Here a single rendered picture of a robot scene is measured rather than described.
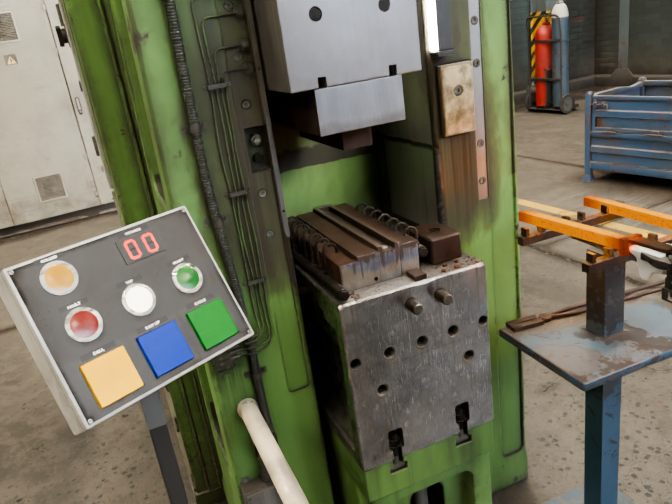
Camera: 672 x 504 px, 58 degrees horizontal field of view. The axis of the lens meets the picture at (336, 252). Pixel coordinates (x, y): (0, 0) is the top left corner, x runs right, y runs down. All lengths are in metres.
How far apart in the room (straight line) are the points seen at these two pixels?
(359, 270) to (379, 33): 0.51
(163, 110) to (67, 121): 5.14
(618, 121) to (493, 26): 3.64
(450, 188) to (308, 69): 0.55
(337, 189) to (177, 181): 0.63
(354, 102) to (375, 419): 0.73
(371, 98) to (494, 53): 0.45
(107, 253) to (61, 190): 5.41
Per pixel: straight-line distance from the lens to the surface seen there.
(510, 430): 2.08
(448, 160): 1.59
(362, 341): 1.38
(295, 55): 1.25
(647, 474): 2.32
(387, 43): 1.33
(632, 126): 5.18
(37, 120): 6.44
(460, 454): 1.70
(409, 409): 1.53
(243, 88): 1.37
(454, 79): 1.56
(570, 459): 2.33
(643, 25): 10.30
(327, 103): 1.28
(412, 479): 1.66
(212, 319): 1.13
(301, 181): 1.79
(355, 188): 1.86
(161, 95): 1.33
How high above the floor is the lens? 1.48
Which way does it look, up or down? 20 degrees down
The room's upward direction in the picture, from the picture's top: 8 degrees counter-clockwise
